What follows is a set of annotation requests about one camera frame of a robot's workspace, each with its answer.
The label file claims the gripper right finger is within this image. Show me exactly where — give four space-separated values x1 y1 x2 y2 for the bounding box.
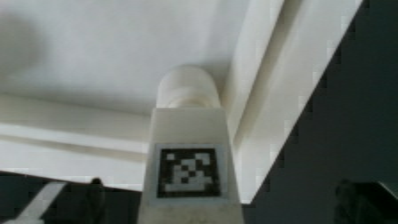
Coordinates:
332 179 398 224

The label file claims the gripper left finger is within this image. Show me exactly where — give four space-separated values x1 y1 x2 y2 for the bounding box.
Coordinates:
0 171 140 224

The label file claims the white table leg with tag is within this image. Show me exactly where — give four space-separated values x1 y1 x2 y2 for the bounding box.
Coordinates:
137 65 243 224

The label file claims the white square tabletop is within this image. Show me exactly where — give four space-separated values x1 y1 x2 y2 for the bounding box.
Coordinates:
0 0 284 150

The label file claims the white U-shaped obstacle fence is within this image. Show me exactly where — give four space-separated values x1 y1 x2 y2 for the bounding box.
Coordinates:
0 0 364 200

